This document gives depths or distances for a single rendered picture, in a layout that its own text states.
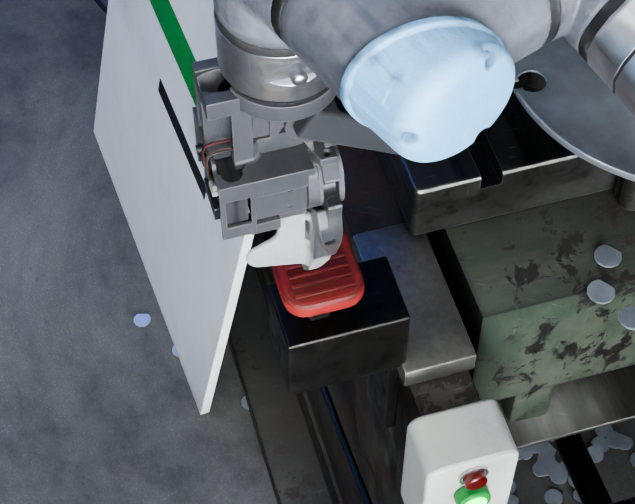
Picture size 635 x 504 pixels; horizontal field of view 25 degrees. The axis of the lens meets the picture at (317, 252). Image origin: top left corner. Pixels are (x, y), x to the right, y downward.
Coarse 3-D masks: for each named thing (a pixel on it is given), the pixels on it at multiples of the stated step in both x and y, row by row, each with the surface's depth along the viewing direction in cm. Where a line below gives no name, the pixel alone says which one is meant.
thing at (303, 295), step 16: (336, 256) 104; (352, 256) 105; (288, 272) 104; (304, 272) 104; (320, 272) 104; (336, 272) 104; (352, 272) 104; (288, 288) 103; (304, 288) 103; (320, 288) 103; (336, 288) 103; (352, 288) 103; (288, 304) 103; (304, 304) 102; (320, 304) 102; (336, 304) 103; (352, 304) 103
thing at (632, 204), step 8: (616, 184) 121; (624, 184) 119; (632, 184) 118; (616, 192) 121; (624, 192) 119; (632, 192) 119; (624, 200) 120; (632, 200) 120; (624, 208) 121; (632, 208) 120
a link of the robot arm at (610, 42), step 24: (552, 0) 73; (576, 0) 74; (600, 0) 74; (624, 0) 73; (552, 24) 74; (576, 24) 75; (600, 24) 74; (624, 24) 73; (576, 48) 77; (600, 48) 75; (624, 48) 73; (600, 72) 76; (624, 72) 74; (624, 96) 75
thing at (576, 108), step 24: (552, 48) 113; (552, 72) 112; (576, 72) 112; (528, 96) 111; (552, 96) 111; (576, 96) 111; (600, 96) 111; (552, 120) 109; (576, 120) 109; (600, 120) 109; (624, 120) 109; (576, 144) 108; (600, 144) 108; (624, 144) 108; (624, 168) 106
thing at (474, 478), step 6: (474, 468) 110; (480, 468) 110; (486, 468) 111; (462, 474) 111; (468, 474) 111; (474, 474) 110; (480, 474) 110; (486, 474) 112; (462, 480) 111; (468, 480) 110; (474, 480) 110; (480, 480) 110; (486, 480) 111; (468, 486) 111; (474, 486) 111; (480, 486) 111
